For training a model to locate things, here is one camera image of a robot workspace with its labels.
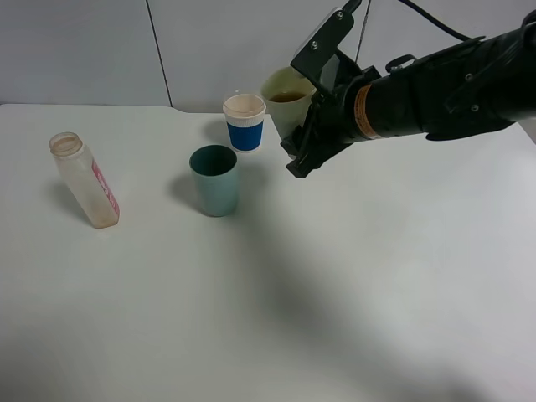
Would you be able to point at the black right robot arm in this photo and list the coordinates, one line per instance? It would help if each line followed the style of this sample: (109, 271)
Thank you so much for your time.
(476, 86)

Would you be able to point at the teal plastic cup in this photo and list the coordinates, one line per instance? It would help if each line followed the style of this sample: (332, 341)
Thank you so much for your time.
(215, 173)

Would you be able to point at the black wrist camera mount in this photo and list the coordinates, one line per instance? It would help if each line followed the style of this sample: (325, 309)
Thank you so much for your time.
(320, 60)

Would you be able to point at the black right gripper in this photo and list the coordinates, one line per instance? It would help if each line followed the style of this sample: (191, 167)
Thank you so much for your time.
(331, 129)

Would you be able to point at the pale green plastic cup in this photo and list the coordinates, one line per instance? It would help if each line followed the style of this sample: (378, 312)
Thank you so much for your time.
(287, 96)

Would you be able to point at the clear bottle with pink label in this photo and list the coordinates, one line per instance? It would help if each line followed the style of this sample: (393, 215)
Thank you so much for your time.
(84, 179)

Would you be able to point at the blue sleeved paper cup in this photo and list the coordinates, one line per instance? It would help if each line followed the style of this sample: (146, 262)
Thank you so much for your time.
(244, 115)

